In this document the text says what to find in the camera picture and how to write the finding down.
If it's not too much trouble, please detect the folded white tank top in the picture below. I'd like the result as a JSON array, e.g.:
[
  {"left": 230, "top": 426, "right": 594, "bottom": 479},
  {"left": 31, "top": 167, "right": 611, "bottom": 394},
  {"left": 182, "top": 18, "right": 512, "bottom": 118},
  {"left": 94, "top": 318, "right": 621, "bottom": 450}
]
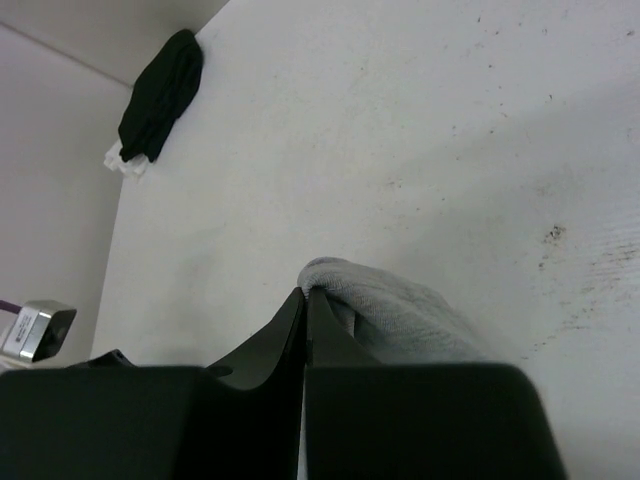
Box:
[{"left": 104, "top": 140, "right": 151, "bottom": 179}]

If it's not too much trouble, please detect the grey tank top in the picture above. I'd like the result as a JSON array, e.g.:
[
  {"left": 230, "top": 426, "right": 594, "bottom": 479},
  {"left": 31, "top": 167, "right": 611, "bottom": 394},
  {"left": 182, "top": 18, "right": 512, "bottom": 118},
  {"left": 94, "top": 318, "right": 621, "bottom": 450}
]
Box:
[{"left": 298, "top": 257, "right": 494, "bottom": 364}]

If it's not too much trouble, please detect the folded black tank top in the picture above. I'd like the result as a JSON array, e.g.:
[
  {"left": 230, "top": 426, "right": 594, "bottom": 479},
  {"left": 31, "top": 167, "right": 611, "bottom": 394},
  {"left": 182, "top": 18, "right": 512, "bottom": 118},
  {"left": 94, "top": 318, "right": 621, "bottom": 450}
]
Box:
[{"left": 118, "top": 29, "right": 204, "bottom": 163}]

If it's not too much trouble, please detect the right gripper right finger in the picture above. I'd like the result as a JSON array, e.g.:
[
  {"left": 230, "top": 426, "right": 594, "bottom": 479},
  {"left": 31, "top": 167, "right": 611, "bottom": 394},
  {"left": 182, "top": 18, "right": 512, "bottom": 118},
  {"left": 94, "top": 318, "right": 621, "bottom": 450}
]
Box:
[{"left": 305, "top": 289, "right": 567, "bottom": 479}]

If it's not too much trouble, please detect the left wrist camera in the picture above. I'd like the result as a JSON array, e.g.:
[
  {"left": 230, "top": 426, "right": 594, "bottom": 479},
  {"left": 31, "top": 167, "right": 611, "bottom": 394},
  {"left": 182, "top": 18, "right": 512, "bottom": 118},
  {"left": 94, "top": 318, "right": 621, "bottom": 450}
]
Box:
[{"left": 1, "top": 300, "right": 77, "bottom": 365}]

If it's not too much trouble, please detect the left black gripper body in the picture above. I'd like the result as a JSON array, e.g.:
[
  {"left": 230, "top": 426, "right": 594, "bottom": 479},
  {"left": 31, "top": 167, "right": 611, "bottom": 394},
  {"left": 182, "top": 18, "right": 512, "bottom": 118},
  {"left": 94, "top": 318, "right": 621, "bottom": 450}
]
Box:
[{"left": 70, "top": 349, "right": 134, "bottom": 369}]

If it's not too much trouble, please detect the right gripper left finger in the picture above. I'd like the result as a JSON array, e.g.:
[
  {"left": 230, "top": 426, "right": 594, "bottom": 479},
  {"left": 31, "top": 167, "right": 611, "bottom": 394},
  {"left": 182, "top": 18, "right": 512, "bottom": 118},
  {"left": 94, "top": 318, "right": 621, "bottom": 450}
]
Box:
[{"left": 1, "top": 290, "right": 305, "bottom": 479}]

